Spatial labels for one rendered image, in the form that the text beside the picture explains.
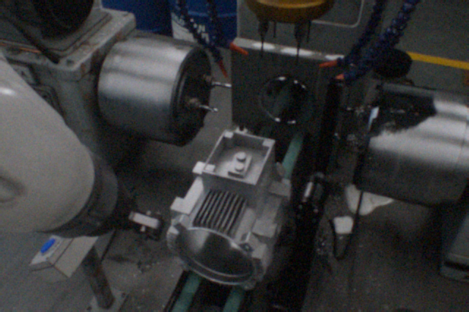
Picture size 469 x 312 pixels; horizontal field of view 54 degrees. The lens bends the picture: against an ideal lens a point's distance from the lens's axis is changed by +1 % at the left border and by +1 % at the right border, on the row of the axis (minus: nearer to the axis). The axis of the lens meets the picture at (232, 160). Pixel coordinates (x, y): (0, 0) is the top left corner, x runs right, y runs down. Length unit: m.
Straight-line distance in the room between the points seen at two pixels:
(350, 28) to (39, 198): 0.94
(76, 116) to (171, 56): 0.28
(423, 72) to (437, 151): 2.42
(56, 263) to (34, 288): 0.34
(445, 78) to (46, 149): 3.11
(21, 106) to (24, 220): 0.09
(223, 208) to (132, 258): 0.38
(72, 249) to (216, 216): 0.25
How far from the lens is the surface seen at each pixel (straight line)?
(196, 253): 0.91
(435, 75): 3.35
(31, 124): 0.35
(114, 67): 1.10
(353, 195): 1.25
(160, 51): 1.09
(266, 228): 0.80
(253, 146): 0.88
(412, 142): 0.94
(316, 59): 1.09
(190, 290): 0.92
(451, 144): 0.95
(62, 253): 0.82
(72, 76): 1.10
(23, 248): 1.23
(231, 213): 0.79
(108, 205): 0.46
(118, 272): 1.11
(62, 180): 0.37
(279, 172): 0.88
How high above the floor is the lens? 1.71
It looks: 44 degrees down
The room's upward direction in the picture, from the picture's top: 1 degrees counter-clockwise
